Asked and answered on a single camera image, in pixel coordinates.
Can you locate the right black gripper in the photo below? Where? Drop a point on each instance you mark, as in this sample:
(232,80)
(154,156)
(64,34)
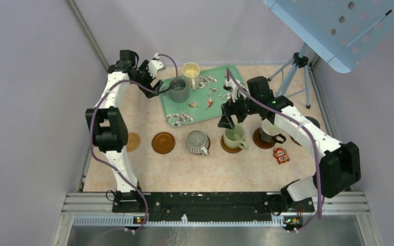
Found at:
(229,108)

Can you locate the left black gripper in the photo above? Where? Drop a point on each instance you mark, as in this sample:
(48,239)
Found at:
(143,67)

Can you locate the light green mug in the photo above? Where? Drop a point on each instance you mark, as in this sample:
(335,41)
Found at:
(234,138)

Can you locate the dark brown wooden coaster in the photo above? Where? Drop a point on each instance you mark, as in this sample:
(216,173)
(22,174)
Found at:
(295,141)
(163,143)
(260,143)
(206,146)
(227,149)

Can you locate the plain grey mug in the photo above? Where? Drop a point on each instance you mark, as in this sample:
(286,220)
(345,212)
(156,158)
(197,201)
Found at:
(179,91)

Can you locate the ribbed grey mug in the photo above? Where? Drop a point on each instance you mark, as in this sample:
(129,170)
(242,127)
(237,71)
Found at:
(195,140)

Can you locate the black mug white inside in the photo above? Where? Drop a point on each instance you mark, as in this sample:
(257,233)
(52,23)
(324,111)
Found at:
(270,133)

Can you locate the light tan wooden coaster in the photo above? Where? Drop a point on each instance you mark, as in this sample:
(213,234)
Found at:
(134,141)

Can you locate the pale yellow mug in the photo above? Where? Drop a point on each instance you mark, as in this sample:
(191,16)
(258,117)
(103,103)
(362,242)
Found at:
(191,74)

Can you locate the dark green mug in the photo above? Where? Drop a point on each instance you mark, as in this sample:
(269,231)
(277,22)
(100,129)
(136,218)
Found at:
(314,121)

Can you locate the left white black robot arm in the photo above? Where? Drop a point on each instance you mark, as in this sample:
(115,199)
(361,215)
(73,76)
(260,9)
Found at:
(107,128)

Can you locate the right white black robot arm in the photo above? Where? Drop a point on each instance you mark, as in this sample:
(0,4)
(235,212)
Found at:
(337,163)

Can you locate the green floral serving tray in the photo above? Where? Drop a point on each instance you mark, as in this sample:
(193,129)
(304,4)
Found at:
(204,102)

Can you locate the red owl picture card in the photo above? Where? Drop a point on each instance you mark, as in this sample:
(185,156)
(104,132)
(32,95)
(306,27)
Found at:
(280,155)

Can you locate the grey tripod stand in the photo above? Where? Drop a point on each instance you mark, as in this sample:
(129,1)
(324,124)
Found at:
(298,61)

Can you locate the light blue perforated panel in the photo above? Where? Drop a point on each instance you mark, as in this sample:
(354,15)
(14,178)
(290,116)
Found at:
(341,33)

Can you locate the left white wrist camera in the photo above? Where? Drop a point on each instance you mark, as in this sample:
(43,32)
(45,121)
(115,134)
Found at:
(155,65)

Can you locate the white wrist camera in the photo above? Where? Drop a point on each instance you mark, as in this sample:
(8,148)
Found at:
(155,65)
(235,93)

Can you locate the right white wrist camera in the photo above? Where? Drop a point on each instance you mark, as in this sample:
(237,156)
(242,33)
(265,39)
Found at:
(235,93)

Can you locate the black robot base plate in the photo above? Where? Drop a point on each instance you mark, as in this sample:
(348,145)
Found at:
(213,206)

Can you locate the aluminium frame rail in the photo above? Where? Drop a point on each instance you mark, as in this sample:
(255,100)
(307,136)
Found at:
(95,208)

